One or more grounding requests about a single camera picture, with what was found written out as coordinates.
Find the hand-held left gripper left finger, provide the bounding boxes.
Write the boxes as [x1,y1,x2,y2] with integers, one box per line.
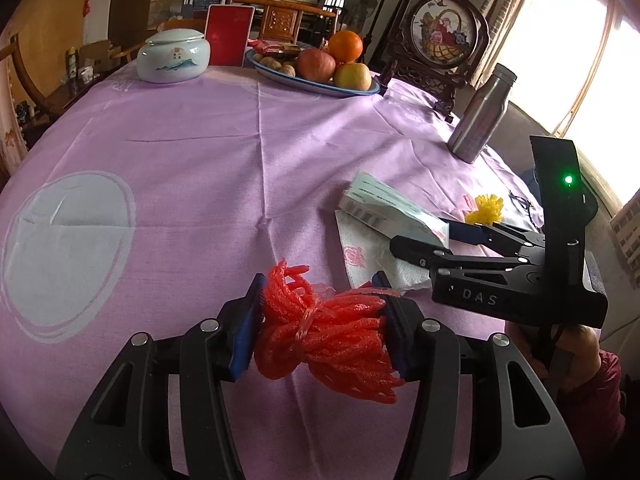
[55,272,266,480]

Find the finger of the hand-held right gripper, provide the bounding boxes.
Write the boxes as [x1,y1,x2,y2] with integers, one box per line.
[439,216,547,251]
[389,234,543,273]

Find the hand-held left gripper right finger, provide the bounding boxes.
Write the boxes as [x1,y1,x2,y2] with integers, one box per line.
[371,270,586,480]

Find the white medicine box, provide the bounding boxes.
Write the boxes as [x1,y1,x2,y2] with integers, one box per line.
[339,170,451,251]

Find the red foam fruit net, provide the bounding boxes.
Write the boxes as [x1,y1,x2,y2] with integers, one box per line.
[252,258,407,406]

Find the person's right forearm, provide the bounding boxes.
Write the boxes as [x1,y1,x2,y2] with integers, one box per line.
[560,350,627,461]

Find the person's right hand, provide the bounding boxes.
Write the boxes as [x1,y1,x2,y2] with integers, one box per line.
[552,325,604,392]

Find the white paper napkin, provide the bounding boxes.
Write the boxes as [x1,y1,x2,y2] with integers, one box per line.
[334,209,433,297]

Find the silver metal bottle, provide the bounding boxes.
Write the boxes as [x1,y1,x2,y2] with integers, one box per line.
[446,63,518,163]

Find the purple tablecloth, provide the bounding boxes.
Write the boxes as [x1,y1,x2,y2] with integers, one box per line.
[0,57,548,476]

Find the blue oval plate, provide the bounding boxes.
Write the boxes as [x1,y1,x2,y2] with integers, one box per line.
[245,47,382,98]

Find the yellow-green apple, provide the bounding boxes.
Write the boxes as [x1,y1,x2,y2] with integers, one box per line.
[333,61,373,91]

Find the round embroidered table screen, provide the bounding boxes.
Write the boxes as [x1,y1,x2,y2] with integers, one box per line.
[382,0,491,121]

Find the red apple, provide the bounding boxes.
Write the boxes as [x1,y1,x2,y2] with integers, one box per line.
[296,48,337,82]

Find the orange fruit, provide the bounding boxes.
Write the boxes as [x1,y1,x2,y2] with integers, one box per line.
[327,30,363,64]

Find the bright window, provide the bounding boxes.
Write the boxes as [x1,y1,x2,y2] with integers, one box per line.
[500,0,640,211]

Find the pile of walnuts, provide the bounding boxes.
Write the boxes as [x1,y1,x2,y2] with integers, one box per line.
[260,55,298,78]

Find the red snack packets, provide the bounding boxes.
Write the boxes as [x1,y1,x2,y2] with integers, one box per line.
[248,40,303,58]

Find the electric standing fan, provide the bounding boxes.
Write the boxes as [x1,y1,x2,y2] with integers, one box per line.
[345,0,379,36]

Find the carved wooden chair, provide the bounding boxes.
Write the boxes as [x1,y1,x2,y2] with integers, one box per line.
[226,0,337,46]

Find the white ceramic jar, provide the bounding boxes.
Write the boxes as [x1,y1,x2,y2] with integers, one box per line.
[136,29,211,83]

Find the red flat box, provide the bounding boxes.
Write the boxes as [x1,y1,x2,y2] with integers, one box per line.
[205,4,254,68]

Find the cardboard box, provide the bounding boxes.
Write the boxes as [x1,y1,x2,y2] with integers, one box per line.
[80,40,124,72]

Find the curved wooden armchair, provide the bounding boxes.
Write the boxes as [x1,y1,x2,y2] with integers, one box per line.
[0,34,53,117]

